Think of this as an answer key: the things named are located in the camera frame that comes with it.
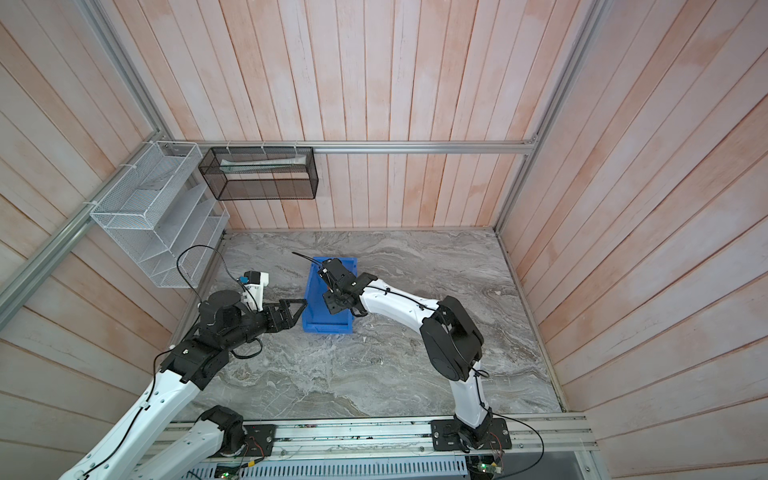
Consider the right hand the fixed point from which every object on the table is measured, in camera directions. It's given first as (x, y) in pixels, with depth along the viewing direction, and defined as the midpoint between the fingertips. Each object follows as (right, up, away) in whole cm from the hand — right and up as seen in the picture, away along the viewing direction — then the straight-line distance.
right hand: (337, 297), depth 90 cm
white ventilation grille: (+27, -38, -20) cm, 51 cm away
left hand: (-7, -1, -17) cm, 19 cm away
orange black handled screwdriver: (-5, +12, -17) cm, 21 cm away
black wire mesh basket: (-30, +43, +15) cm, 55 cm away
